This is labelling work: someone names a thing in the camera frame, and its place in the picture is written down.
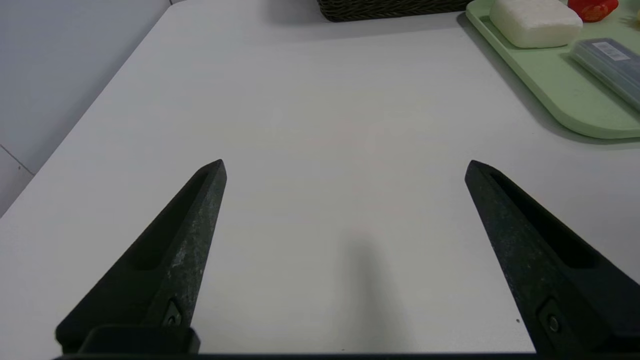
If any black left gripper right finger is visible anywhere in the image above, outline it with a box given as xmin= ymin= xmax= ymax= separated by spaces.
xmin=464 ymin=160 xmax=640 ymax=356

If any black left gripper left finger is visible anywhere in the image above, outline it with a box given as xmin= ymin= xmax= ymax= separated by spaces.
xmin=55 ymin=159 xmax=227 ymax=353

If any grey translucent pen case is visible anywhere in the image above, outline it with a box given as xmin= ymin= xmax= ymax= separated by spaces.
xmin=570 ymin=38 xmax=640 ymax=112

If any dark brown wicker basket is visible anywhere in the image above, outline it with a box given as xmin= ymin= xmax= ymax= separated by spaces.
xmin=316 ymin=0 xmax=476 ymax=23

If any light green plastic tray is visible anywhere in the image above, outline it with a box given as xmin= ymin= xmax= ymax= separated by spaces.
xmin=465 ymin=0 xmax=640 ymax=140

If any white rectangular soap block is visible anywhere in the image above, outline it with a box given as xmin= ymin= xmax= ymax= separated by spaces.
xmin=489 ymin=0 xmax=584 ymax=49

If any small red strawberry toy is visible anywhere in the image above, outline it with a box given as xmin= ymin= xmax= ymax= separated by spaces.
xmin=567 ymin=0 xmax=620 ymax=23

